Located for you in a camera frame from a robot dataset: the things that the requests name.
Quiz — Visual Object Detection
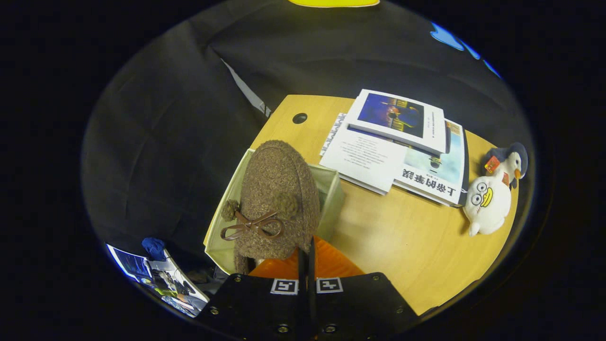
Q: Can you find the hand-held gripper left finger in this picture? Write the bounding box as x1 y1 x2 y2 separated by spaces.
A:
196 246 309 341

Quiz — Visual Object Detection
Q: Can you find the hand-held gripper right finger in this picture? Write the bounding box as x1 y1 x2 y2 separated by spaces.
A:
309 236 420 341

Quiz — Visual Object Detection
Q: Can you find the cream fabric storage box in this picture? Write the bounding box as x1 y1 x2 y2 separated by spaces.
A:
204 149 345 275

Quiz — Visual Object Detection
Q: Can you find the brown fuzzy shoe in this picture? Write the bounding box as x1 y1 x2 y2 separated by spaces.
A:
220 140 321 275

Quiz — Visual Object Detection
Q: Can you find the computer screen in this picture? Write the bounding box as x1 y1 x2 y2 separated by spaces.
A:
107 244 210 318

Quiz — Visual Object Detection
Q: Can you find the blue cloth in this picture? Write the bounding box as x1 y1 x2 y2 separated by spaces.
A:
142 237 168 262

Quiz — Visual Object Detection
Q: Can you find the book with pale blue cover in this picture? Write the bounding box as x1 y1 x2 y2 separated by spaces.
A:
393 118 470 208

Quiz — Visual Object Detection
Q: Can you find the white duck plush toy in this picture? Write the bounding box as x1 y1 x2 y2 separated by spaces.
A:
463 173 512 237

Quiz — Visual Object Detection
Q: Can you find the black white patterned booklet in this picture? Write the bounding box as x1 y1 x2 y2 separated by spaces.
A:
321 112 348 157

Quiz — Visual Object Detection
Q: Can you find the book with blue picture cover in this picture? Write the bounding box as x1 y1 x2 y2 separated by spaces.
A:
346 89 448 156

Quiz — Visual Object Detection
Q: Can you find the grey penguin plush toy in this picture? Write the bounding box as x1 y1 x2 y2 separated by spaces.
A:
484 142 529 190

